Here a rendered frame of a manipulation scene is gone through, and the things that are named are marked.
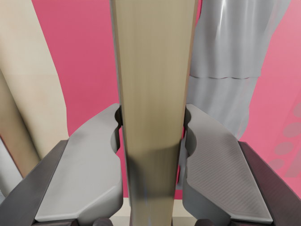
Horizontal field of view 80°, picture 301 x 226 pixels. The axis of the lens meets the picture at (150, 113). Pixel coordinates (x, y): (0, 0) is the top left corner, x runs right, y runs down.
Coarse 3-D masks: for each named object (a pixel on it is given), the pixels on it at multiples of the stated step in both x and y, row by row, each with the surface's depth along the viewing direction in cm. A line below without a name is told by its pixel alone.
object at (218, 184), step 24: (192, 120) 10; (192, 144) 10; (216, 144) 9; (192, 168) 7; (216, 168) 7; (240, 168) 7; (192, 192) 7; (216, 192) 6; (240, 192) 6; (216, 216) 6; (240, 216) 6; (264, 216) 6
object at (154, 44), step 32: (128, 0) 6; (160, 0) 6; (192, 0) 6; (128, 32) 6; (160, 32) 6; (192, 32) 7; (128, 64) 7; (160, 64) 7; (128, 96) 8; (160, 96) 8; (128, 128) 9; (160, 128) 8; (128, 160) 10; (160, 160) 9; (160, 192) 11; (160, 224) 13
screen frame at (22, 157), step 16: (0, 80) 18; (0, 96) 18; (0, 112) 18; (16, 112) 20; (0, 128) 18; (16, 128) 20; (0, 144) 18; (16, 144) 20; (32, 144) 23; (0, 160) 19; (16, 160) 20; (32, 160) 23; (0, 176) 21; (16, 176) 21; (128, 224) 30; (176, 224) 30; (192, 224) 30
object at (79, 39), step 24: (48, 0) 15; (72, 0) 15; (96, 0) 15; (48, 24) 16; (72, 24) 16; (96, 24) 16; (288, 24) 16; (48, 48) 17; (72, 48) 17; (96, 48) 17; (288, 48) 17; (72, 72) 18; (96, 72) 18; (264, 72) 18; (288, 72) 18
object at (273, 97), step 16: (64, 80) 18; (80, 80) 18; (96, 80) 18; (112, 80) 18; (272, 80) 18; (288, 80) 18; (64, 96) 19; (80, 96) 19; (96, 96) 19; (112, 96) 19; (256, 96) 19; (272, 96) 19; (288, 96) 19; (80, 112) 20; (96, 112) 20; (256, 112) 20; (272, 112) 20; (288, 112) 20; (256, 128) 21; (272, 128) 21; (256, 144) 23; (272, 144) 23; (176, 192) 28
